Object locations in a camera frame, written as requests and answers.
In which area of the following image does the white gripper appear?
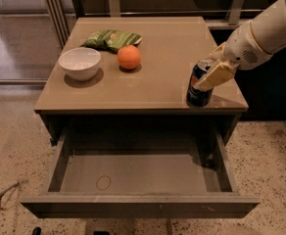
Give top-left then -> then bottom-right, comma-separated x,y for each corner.
197,26 -> 272,91

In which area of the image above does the blue pepsi can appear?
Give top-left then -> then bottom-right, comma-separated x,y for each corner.
186,60 -> 213,107

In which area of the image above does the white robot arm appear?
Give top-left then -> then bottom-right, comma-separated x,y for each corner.
191,0 -> 286,91

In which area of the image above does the open grey top drawer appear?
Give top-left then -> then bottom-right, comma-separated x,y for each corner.
22,128 -> 260,218

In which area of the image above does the orange fruit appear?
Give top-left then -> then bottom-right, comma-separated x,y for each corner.
118,45 -> 141,70

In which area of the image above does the grey cabinet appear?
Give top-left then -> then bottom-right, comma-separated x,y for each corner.
34,17 -> 248,139

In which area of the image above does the green chip bag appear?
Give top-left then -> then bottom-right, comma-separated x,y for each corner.
83,29 -> 142,53

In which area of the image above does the white bowl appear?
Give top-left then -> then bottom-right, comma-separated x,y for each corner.
59,47 -> 101,81

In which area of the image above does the metal window frame rail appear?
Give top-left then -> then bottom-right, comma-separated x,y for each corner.
39,0 -> 286,47

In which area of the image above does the grey cable on floor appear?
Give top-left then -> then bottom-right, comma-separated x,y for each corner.
0,180 -> 21,211

